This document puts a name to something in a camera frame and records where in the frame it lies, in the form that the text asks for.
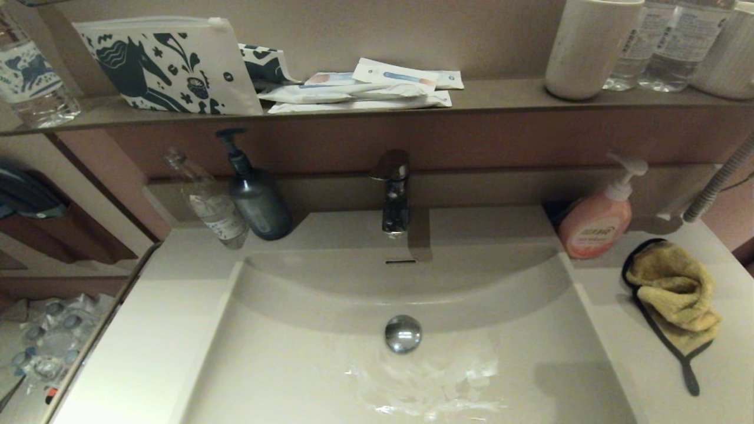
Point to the chrome faucet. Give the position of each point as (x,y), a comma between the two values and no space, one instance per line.
(396,200)

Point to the yellow cloth with black trim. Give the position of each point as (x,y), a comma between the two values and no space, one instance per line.
(674,294)

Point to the white sink basin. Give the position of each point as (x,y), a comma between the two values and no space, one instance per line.
(294,353)

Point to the flat white packet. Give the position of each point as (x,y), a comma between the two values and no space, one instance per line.
(365,106)

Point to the dark grey pump bottle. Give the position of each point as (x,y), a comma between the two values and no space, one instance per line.
(259,206)

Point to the chrome drain stopper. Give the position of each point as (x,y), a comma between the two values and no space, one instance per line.
(403,334)

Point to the long white tube packet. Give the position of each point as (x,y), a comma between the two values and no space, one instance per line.
(330,94)

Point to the white sachet with blue stripe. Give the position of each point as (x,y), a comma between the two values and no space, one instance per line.
(394,75)

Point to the white sachet with orange print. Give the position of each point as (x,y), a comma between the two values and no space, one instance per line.
(330,79)

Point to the uncapped clear plastic bottle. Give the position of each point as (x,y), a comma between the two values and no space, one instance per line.
(215,212)

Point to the small horse print pouch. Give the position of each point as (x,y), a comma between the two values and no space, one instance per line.
(265,65)

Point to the pink soap pump bottle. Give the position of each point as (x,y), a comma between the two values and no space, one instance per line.
(592,227)

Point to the large horse print pouch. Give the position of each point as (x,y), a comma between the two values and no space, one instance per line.
(171,70)

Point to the speckled white ceramic cup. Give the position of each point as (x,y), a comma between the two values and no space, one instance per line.
(589,47)

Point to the clear water bottle white label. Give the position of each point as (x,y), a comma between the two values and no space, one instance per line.
(683,47)
(633,59)

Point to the shrink-wrapped water bottle pack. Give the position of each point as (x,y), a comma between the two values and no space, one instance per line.
(53,335)

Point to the dark grey slipper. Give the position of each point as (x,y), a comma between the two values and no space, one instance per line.
(29,197)

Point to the water bottle blue animal label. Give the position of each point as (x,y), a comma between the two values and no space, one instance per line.
(29,76)

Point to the plain white ceramic cup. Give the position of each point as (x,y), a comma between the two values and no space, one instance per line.
(730,59)

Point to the brown wall shelf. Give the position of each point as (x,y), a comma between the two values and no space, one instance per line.
(500,97)

